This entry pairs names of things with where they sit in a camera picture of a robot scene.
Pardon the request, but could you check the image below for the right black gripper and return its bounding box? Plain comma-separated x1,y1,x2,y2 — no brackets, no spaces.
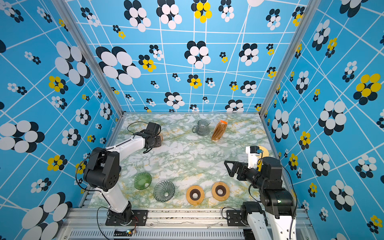
226,160,268,191

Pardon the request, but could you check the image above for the wooden dripper ring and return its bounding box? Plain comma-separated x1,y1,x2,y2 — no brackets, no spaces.
185,184,205,206
211,181,231,202

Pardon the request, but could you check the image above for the green glass dripper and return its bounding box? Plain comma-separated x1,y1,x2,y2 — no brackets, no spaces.
134,172,152,191

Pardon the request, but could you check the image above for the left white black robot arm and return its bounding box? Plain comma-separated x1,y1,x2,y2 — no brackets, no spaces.
84,122,162,226

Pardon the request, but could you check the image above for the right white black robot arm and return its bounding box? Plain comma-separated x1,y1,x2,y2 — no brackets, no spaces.
224,157,297,240

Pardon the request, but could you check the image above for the grey glass dripper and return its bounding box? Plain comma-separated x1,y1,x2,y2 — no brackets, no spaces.
154,180,176,203

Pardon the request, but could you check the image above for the grey glass carafe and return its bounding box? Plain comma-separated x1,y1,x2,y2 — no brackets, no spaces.
192,120,211,136

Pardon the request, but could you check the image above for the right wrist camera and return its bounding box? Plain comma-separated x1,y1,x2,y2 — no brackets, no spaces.
246,146,264,171

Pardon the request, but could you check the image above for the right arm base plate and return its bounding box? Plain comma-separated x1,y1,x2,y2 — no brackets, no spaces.
225,210,248,227

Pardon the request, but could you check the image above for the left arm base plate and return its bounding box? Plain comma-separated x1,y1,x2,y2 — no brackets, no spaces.
105,210,148,226

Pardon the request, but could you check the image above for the aluminium front rail frame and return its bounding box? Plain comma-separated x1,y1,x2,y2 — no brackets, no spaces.
56,207,319,240

